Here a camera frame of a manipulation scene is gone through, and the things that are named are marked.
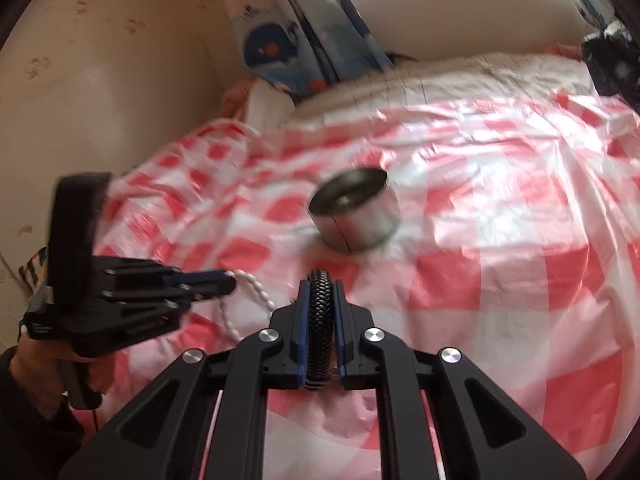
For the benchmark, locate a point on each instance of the whale print pillow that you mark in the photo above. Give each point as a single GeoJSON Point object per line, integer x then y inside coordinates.
{"type": "Point", "coordinates": [280, 45]}

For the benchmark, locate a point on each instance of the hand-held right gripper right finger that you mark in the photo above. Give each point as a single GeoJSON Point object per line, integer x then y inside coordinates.
{"type": "Point", "coordinates": [340, 355]}

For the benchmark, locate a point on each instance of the red white checkered plastic sheet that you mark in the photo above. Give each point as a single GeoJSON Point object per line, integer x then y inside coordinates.
{"type": "Point", "coordinates": [500, 260]}

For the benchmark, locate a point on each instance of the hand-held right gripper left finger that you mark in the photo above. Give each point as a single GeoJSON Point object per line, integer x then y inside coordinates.
{"type": "Point", "coordinates": [302, 355]}

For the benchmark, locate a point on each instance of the white quilted bedsheet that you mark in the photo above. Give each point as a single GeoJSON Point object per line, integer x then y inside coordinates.
{"type": "Point", "coordinates": [450, 85]}

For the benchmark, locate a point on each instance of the striped cloth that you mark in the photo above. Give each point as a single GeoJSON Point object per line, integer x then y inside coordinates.
{"type": "Point", "coordinates": [32, 267]}

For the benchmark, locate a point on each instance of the white pillow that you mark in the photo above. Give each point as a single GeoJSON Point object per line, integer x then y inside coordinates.
{"type": "Point", "coordinates": [267, 107]}

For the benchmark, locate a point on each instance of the black garment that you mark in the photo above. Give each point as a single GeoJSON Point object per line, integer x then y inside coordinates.
{"type": "Point", "coordinates": [610, 65]}

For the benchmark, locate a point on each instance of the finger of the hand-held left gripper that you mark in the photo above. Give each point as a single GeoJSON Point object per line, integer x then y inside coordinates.
{"type": "Point", "coordinates": [215, 289]}
{"type": "Point", "coordinates": [202, 276]}

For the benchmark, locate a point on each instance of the person's left forearm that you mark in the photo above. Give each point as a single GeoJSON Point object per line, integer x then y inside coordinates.
{"type": "Point", "coordinates": [30, 440]}

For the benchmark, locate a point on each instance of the person's left hand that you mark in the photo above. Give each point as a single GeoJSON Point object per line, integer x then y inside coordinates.
{"type": "Point", "coordinates": [35, 375]}

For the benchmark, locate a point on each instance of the pink cloth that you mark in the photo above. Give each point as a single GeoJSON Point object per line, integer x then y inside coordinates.
{"type": "Point", "coordinates": [232, 100]}

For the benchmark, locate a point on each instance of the round metal tin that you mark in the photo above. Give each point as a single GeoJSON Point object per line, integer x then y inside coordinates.
{"type": "Point", "coordinates": [360, 230]}

